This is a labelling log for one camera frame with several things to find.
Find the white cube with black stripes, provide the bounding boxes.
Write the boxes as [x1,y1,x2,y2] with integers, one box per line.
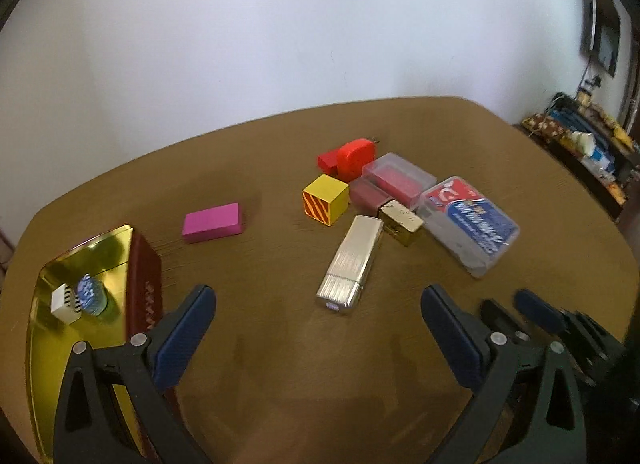
[50,284,81,325]

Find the blue patterned round cap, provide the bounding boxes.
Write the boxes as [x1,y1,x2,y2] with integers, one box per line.
[76,274,108,317]

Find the gold capped lipstick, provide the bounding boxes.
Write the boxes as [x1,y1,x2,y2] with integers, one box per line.
[378,199,423,246]

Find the silver lighter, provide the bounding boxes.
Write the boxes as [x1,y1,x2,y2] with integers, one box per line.
[316,215,383,313]

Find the clear box with red insert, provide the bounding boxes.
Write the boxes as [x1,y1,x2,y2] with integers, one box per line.
[361,153,437,210]

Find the yellow striped cube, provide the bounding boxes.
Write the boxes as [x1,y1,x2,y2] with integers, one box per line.
[302,175,349,227]

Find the pink rectangular block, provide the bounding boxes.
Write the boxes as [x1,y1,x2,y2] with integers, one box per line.
[182,203,245,243]

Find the small red block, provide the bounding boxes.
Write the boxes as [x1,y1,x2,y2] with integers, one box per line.
[317,149,338,177]

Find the gold and red toffee tin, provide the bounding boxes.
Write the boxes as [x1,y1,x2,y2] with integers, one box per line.
[26,224,163,463]

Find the cluttered side shelf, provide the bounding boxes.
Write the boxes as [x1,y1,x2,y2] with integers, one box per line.
[516,88,639,220]

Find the white paper cup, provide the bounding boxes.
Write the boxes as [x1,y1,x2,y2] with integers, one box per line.
[570,131,596,157]

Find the wall mounted dark screen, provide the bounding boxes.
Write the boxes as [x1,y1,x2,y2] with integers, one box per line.
[584,0,620,77]

